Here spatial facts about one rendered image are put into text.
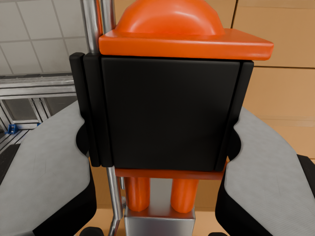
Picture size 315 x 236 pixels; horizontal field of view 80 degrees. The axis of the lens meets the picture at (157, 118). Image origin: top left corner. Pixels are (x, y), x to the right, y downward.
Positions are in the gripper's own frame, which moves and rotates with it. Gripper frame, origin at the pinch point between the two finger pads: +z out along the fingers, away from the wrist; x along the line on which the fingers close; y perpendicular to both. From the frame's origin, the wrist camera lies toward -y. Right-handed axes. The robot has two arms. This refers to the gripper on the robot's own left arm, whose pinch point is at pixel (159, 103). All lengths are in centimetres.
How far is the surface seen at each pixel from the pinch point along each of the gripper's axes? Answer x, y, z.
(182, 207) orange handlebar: 2.3, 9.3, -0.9
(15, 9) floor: -81, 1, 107
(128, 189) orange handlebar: -2.2, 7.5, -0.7
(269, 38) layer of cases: 33, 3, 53
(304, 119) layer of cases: 56, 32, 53
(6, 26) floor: -89, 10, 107
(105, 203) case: -10.7, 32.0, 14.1
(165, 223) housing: 0.9, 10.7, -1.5
